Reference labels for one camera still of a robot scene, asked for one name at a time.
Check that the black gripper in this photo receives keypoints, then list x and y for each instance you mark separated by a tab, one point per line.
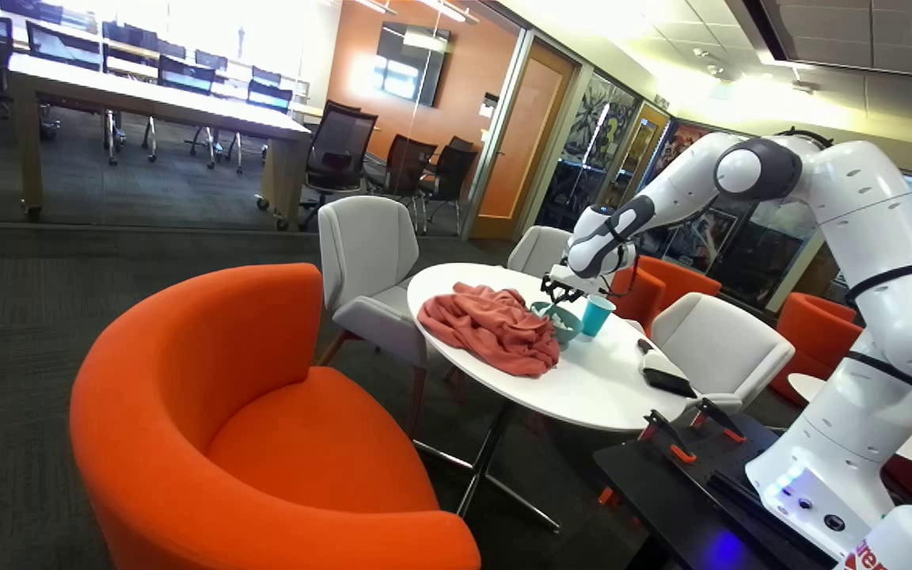
560	285

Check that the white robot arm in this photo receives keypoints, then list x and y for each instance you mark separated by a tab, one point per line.
824	474

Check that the teal bowl with white pieces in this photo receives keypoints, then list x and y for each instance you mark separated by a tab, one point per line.
560	322

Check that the blue plastic cup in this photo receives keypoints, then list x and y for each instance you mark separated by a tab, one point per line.
596	310

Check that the white chair far side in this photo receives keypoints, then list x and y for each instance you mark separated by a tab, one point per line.
539	248

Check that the red crumpled cloth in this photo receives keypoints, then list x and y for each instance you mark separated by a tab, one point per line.
496	327

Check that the grey brush with black bristles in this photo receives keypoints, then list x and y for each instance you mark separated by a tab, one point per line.
668	381

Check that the white chair near robot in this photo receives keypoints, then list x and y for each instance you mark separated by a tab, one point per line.
726	353

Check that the white chair beside table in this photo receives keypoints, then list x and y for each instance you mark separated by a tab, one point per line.
368	253

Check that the black base with orange clamps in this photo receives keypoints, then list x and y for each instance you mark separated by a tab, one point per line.
686	483

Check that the black office chair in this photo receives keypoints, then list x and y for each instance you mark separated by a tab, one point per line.
332	157

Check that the orange chair behind robot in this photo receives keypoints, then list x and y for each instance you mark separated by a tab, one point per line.
822	335

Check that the long wooden desk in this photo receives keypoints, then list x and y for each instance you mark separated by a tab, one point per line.
31	79

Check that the large orange armchair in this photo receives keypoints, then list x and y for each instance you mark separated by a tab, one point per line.
209	439

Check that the white bottle with red print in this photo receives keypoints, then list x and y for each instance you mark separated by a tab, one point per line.
905	532

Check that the wall-mounted screen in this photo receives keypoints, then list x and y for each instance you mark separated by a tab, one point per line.
408	60

